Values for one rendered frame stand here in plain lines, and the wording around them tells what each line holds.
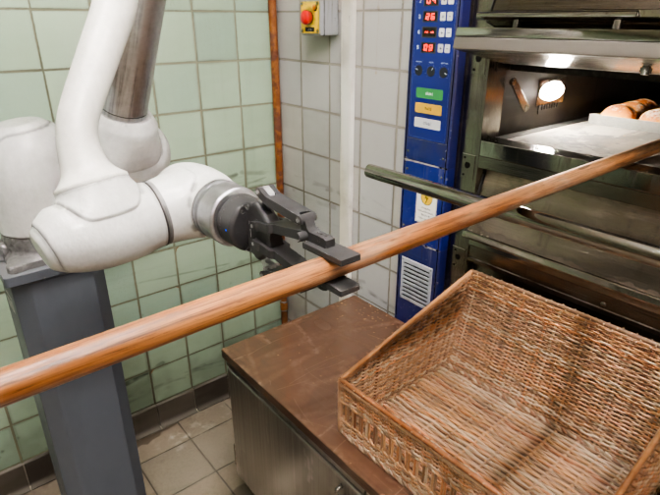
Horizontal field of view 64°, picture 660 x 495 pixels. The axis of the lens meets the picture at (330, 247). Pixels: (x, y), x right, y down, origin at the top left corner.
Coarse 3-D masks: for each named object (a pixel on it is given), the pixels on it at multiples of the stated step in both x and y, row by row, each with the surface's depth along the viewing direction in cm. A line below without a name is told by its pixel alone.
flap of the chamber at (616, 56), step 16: (464, 48) 112; (480, 48) 108; (496, 48) 106; (512, 48) 103; (528, 48) 101; (544, 48) 98; (560, 48) 96; (576, 48) 94; (592, 48) 92; (608, 48) 90; (624, 48) 88; (640, 48) 86; (656, 48) 84; (528, 64) 119; (544, 64) 115; (560, 64) 110; (576, 64) 106; (592, 64) 102; (608, 64) 99; (624, 64) 96; (640, 64) 93; (656, 64) 90
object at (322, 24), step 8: (304, 0) 159; (312, 0) 156; (320, 0) 154; (328, 0) 155; (336, 0) 157; (304, 8) 159; (320, 8) 154; (328, 8) 156; (336, 8) 158; (312, 16) 157; (320, 16) 155; (328, 16) 157; (336, 16) 159; (312, 24) 158; (320, 24) 156; (328, 24) 158; (336, 24) 159; (304, 32) 162; (312, 32) 159; (320, 32) 157; (328, 32) 159; (336, 32) 160
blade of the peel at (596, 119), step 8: (592, 120) 151; (600, 120) 149; (608, 120) 148; (616, 120) 146; (624, 120) 144; (632, 120) 143; (640, 120) 141; (624, 128) 145; (632, 128) 143; (640, 128) 142; (648, 128) 140; (656, 128) 139
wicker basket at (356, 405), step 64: (448, 320) 139; (512, 320) 131; (576, 320) 119; (384, 384) 127; (448, 384) 137; (512, 384) 131; (576, 384) 119; (640, 384) 110; (384, 448) 110; (448, 448) 116; (512, 448) 116; (576, 448) 116; (640, 448) 109
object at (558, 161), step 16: (480, 144) 132; (496, 144) 128; (512, 144) 126; (528, 144) 126; (512, 160) 126; (528, 160) 123; (544, 160) 120; (560, 160) 117; (576, 160) 114; (592, 160) 112; (608, 176) 110; (624, 176) 107; (640, 176) 105; (656, 176) 102; (656, 192) 103
